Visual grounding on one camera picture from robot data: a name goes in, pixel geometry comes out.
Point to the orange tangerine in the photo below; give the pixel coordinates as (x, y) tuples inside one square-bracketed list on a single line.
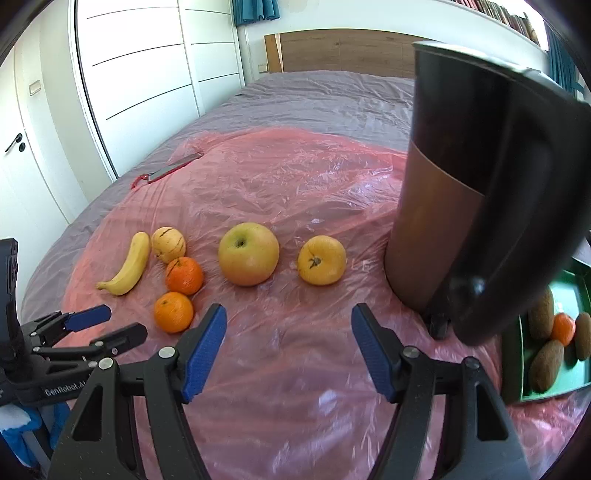
[(184, 275), (563, 330), (173, 312)]

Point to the pink plastic sheet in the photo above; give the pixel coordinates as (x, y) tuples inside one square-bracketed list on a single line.
[(300, 194)]

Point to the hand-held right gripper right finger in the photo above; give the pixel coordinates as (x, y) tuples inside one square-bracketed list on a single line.
[(374, 355)]

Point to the black and brown kettle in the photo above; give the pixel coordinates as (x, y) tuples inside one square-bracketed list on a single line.
[(485, 184)]

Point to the wall light switch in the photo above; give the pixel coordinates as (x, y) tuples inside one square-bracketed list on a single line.
[(34, 86)]

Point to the striped yellow melon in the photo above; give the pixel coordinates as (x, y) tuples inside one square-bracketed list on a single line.
[(169, 243)]

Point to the wooden headboard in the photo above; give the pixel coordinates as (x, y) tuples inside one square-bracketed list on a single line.
[(346, 50)]

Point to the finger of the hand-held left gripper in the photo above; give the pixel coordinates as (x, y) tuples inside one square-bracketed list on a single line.
[(87, 317), (122, 336)]

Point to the yellow citrus fruit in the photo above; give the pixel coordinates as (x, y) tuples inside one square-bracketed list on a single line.
[(322, 261)]

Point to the white door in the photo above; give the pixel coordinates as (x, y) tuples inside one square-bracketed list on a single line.
[(18, 198)]

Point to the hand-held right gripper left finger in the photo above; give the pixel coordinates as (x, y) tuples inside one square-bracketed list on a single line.
[(205, 355)]

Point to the yellow banana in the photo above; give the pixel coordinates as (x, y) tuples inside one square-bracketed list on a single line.
[(127, 272)]

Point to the row of books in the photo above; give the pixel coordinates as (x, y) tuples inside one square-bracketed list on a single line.
[(503, 14)]

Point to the green tray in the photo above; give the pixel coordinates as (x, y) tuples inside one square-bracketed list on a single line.
[(567, 295)]

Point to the person's blue clothing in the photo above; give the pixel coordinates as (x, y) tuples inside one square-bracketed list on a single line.
[(14, 424)]

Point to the yellow-green apple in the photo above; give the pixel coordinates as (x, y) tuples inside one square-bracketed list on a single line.
[(249, 254)]

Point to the phone in red case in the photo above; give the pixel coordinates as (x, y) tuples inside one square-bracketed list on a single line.
[(178, 165)]

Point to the brown kiwi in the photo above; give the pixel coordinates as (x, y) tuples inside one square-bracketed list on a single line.
[(547, 364), (583, 342), (541, 314)]

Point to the teal curtain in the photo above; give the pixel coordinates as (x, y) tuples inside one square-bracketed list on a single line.
[(256, 10), (563, 60)]

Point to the white wardrobe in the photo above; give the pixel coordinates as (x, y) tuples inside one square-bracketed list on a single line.
[(138, 69)]

